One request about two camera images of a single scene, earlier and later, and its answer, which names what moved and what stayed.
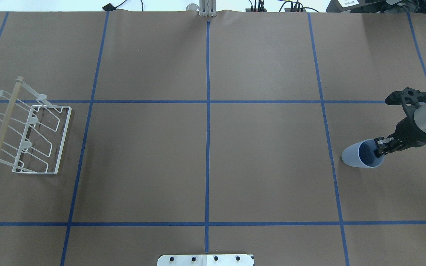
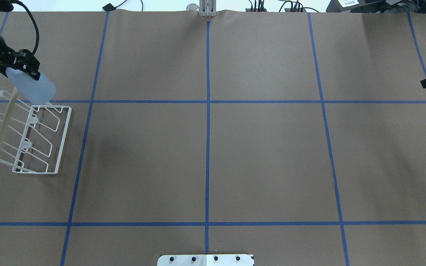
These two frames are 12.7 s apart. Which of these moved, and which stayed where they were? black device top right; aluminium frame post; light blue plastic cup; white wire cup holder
Moved: light blue plastic cup
Stayed: black device top right; white wire cup holder; aluminium frame post
